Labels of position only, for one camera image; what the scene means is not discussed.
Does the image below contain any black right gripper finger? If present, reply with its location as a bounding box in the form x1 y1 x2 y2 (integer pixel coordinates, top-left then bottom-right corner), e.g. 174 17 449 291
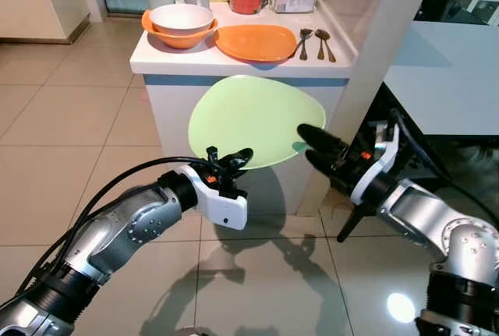
296 123 350 158
306 149 345 178

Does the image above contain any light green plate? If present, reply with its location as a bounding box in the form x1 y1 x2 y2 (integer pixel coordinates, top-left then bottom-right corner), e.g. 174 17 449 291
187 75 328 171

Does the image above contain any white counter cabinet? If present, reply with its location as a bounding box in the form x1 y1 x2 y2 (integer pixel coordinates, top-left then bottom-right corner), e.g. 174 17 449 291
129 0 359 216

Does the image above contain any black checkered chair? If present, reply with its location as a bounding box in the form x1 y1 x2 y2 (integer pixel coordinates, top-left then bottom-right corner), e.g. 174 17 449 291
343 83 499 220

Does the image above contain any orange plate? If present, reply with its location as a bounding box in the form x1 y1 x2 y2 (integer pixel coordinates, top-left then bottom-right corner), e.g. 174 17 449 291
214 24 299 64

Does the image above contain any orange bowl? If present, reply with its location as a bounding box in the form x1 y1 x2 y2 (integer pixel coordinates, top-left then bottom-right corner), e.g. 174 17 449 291
140 10 219 50

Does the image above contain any pale grey table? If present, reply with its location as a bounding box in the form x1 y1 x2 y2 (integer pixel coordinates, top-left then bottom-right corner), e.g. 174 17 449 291
382 20 499 138

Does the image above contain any white bowl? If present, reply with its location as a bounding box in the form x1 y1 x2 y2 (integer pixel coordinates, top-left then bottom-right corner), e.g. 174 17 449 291
148 3 215 37

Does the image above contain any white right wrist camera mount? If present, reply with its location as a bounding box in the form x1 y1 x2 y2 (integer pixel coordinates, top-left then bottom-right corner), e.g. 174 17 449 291
349 124 403 204

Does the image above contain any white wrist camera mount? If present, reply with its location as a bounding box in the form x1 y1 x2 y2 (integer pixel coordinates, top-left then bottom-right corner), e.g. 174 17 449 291
349 124 403 204
181 164 249 230

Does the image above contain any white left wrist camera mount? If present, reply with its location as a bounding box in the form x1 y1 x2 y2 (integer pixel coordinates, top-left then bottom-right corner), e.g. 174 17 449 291
181 164 249 230

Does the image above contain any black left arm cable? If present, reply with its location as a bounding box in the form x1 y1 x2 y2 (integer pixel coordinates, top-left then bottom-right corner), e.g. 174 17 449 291
16 155 215 294

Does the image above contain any white bar counter with post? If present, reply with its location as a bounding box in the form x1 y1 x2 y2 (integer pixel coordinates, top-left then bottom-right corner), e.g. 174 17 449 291
300 0 499 216

